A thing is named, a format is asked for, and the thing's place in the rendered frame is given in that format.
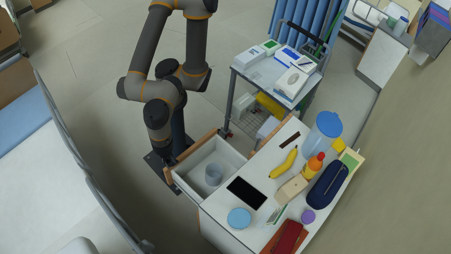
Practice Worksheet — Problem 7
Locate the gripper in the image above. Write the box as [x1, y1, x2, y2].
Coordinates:
[162, 152, 179, 168]

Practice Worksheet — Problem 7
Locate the white drawer with wooden front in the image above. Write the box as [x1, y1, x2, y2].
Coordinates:
[162, 127, 249, 206]

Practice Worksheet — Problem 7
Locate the grey blue tumbler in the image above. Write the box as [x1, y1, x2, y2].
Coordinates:
[205, 162, 224, 188]

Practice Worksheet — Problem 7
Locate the white bedside cabinet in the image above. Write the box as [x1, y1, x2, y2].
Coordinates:
[196, 112, 354, 254]

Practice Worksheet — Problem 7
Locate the grey trolley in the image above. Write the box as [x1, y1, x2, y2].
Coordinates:
[218, 19, 333, 153]

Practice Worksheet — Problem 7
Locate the white box with green top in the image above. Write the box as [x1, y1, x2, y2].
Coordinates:
[258, 39, 282, 57]

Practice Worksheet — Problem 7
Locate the brown cupboard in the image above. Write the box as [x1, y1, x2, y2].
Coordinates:
[0, 6, 39, 110]

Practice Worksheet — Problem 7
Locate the white cabinet with grey top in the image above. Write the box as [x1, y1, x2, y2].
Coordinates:
[355, 17, 413, 94]

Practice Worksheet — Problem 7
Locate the black phone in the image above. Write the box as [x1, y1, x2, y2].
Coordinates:
[226, 176, 269, 211]

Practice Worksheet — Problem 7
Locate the white slotted box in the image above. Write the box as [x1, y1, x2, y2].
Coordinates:
[231, 92, 257, 121]

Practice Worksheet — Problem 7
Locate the light blue round lid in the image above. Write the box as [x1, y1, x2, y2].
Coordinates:
[227, 207, 252, 231]

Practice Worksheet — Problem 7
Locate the pale lilac box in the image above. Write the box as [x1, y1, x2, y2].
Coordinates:
[255, 115, 282, 142]

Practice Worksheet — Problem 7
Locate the yellow roll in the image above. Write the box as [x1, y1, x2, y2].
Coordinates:
[255, 91, 287, 122]

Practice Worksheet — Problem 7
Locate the yellow banana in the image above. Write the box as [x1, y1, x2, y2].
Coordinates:
[268, 144, 299, 179]

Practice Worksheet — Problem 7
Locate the white and green leaflet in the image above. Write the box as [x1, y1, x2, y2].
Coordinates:
[255, 203, 291, 229]

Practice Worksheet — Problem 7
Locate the brown chocolate bar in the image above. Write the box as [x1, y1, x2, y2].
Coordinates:
[279, 131, 302, 149]

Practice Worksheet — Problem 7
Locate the beige box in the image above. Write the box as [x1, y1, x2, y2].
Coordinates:
[274, 173, 310, 206]

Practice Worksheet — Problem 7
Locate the white rounded object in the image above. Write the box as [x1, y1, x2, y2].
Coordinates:
[55, 236, 101, 254]

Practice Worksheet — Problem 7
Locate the white box with blue lines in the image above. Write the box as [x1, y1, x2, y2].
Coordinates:
[233, 44, 267, 71]

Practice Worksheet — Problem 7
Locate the white bed with blue blanket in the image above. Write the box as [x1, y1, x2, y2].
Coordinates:
[0, 83, 142, 254]

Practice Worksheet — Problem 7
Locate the red notebook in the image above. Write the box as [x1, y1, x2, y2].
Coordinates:
[271, 220, 305, 254]

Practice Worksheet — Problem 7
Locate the orange bottle with red cap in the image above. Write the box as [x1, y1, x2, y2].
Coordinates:
[301, 151, 326, 182]

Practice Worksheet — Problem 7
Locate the white tissue box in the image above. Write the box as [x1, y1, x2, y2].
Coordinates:
[273, 65, 310, 103]

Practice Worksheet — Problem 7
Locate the purple round cap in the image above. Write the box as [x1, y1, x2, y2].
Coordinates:
[300, 210, 317, 226]

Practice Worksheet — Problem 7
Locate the white and blue box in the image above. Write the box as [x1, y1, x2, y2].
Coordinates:
[273, 44, 303, 69]

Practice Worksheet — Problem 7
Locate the clear jug with blue lid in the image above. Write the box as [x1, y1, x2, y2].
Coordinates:
[301, 110, 344, 161]

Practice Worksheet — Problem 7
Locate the navy blue zip pouch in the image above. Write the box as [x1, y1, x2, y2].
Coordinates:
[305, 159, 350, 211]

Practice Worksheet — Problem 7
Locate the white notepad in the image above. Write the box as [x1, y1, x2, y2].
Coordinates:
[291, 54, 319, 76]

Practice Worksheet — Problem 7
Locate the yellow sticky note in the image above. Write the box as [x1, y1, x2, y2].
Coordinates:
[330, 136, 348, 155]

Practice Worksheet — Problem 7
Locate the cream card with green square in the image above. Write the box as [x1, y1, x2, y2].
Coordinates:
[338, 146, 366, 181]

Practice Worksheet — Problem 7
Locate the blue curtain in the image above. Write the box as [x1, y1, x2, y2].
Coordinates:
[267, 0, 350, 50]

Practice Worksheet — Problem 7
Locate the brown box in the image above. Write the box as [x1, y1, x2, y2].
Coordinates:
[29, 0, 54, 14]

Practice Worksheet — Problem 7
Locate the green stick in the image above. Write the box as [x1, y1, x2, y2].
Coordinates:
[313, 6, 345, 59]

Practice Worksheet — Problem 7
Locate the white bottle with blue cap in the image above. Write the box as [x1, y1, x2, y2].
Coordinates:
[391, 15, 410, 38]

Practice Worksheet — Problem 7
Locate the white bin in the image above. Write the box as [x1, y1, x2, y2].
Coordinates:
[407, 44, 429, 67]

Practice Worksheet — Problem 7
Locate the grey metal file box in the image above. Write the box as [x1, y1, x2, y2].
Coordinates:
[412, 0, 451, 60]

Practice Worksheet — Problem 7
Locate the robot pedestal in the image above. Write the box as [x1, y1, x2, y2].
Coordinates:
[143, 101, 197, 197]

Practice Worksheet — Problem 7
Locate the grey bed rail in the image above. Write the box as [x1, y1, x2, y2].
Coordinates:
[33, 68, 156, 254]

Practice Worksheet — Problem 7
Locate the white bed with metal rail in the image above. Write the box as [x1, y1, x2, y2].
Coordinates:
[339, 0, 412, 48]

